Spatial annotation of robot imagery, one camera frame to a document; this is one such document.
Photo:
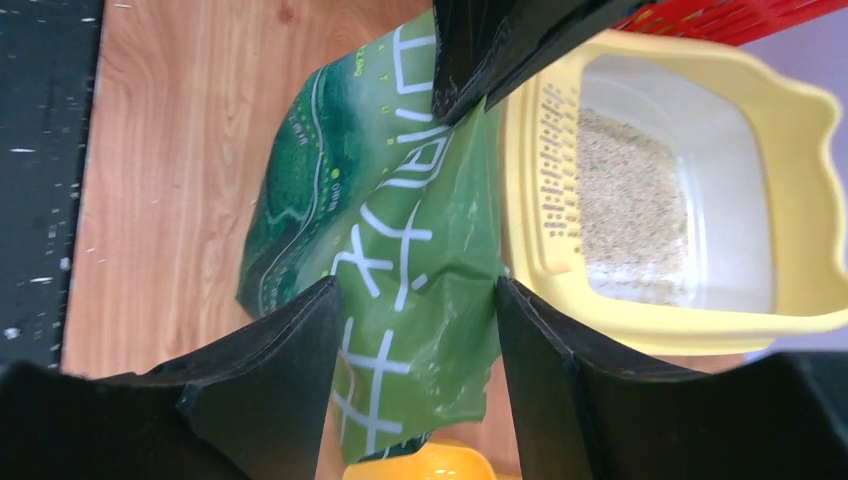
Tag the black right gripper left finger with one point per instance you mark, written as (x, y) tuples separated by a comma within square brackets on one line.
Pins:
[(250, 405)]

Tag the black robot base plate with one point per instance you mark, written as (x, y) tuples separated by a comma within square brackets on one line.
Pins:
[(49, 59)]

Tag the yellow litter box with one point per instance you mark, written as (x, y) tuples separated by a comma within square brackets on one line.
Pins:
[(676, 195)]

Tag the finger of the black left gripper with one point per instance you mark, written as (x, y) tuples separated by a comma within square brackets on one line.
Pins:
[(485, 49)]

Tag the yellow litter scoop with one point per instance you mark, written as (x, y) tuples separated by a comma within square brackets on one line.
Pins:
[(433, 461)]

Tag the red plastic basket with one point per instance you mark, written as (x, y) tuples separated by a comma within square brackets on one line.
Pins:
[(731, 22)]

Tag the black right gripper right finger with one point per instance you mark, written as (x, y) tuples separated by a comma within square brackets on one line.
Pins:
[(585, 406)]

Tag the green cat litter bag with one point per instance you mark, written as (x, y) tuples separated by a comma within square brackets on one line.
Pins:
[(364, 184)]

